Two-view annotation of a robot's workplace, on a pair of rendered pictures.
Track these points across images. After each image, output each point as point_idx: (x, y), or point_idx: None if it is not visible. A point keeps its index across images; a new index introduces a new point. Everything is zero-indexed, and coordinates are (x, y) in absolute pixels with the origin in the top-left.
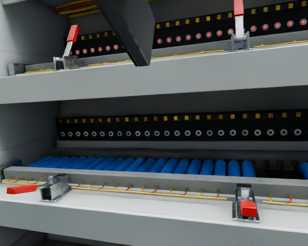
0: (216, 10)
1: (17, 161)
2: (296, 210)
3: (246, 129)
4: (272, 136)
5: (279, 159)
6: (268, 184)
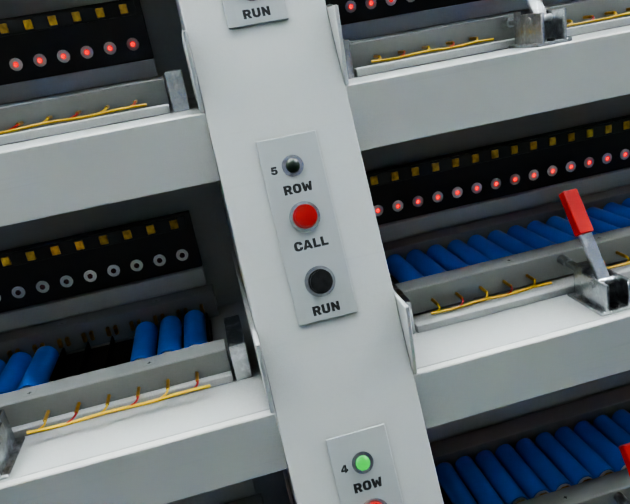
0: None
1: None
2: (87, 428)
3: (44, 280)
4: (95, 282)
5: (110, 325)
6: (39, 397)
